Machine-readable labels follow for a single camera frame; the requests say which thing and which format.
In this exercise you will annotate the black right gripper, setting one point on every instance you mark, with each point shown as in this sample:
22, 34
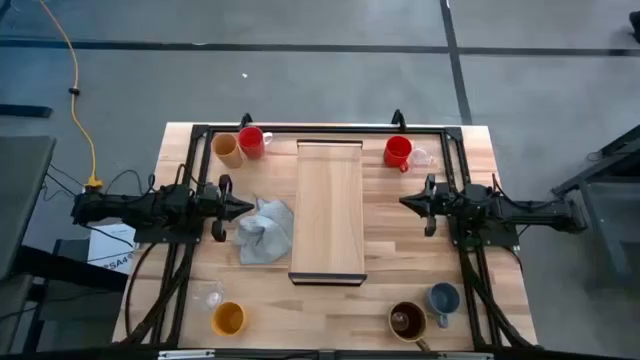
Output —
440, 202

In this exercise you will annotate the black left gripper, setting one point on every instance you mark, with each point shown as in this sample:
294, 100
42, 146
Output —
220, 207

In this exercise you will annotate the clear glass cup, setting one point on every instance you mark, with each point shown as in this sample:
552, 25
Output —
212, 299
422, 156

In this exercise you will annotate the peach plastic cup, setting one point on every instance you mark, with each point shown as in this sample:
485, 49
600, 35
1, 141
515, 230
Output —
227, 149

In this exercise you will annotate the grey-blue mug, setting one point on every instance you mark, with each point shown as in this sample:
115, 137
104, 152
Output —
443, 298

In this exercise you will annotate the orange-yellow plastic cup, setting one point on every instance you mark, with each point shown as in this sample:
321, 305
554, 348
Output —
228, 319

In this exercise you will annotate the brown green glazed ceramic mug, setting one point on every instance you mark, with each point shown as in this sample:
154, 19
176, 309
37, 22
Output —
407, 322

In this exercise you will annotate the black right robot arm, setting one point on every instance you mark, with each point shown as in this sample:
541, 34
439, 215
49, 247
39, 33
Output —
520, 212

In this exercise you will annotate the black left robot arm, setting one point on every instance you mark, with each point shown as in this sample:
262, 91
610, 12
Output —
150, 207

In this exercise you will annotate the light wooden shelf board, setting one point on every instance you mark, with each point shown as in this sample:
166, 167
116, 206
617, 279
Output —
327, 215

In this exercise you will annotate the grey crumpled cloth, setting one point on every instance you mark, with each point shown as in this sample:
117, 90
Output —
265, 235

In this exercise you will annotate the white cardboard box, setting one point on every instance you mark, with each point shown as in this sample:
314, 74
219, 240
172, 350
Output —
112, 250

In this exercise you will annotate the black metal stand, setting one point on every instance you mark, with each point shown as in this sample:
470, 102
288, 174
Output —
75, 277

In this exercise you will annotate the dark grey metal cart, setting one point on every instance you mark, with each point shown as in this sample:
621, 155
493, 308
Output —
615, 235

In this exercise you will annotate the grey side table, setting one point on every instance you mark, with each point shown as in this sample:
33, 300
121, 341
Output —
20, 200

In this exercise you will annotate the black chair base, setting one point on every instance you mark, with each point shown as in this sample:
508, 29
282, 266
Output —
636, 22

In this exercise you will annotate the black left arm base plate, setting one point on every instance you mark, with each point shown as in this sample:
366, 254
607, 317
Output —
165, 236

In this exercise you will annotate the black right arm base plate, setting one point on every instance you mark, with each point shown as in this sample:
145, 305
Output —
492, 240

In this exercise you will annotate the black frame clamp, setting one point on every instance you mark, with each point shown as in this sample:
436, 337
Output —
398, 120
245, 121

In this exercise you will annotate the black aluminium table frame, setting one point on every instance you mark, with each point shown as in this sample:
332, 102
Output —
350, 130

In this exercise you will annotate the silver metal bracket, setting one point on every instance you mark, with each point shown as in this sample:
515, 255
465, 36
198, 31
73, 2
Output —
185, 354
465, 356

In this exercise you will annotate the black table edge rail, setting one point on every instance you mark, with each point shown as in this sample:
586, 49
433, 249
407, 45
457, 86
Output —
100, 354

